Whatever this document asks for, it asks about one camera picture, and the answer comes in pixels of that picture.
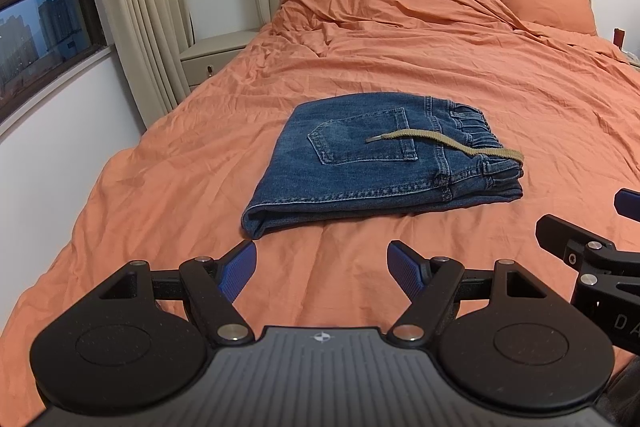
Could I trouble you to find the blue denim pants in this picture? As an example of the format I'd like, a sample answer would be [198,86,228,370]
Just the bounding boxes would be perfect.
[241,96,525,239]

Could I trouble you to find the dark framed window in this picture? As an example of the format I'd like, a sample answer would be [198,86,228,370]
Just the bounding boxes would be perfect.
[0,0,110,120]

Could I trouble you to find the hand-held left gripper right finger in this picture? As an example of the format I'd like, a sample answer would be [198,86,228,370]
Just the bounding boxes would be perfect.
[386,241,548,344]

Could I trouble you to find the dark cloth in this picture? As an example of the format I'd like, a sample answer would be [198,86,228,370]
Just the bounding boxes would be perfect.
[597,352,640,427]

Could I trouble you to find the orange bed cover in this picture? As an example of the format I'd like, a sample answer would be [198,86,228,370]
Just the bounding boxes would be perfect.
[0,0,640,410]

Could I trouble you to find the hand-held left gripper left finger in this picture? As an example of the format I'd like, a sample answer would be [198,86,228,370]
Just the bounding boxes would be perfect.
[97,241,258,344]

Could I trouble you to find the beige nightstand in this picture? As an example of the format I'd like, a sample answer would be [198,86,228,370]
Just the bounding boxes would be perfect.
[180,29,261,92]

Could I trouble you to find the beige curtain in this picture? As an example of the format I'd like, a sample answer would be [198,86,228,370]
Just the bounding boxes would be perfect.
[97,0,193,130]

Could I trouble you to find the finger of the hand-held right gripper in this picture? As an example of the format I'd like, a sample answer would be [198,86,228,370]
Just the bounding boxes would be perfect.
[614,188,640,223]
[535,214,640,278]

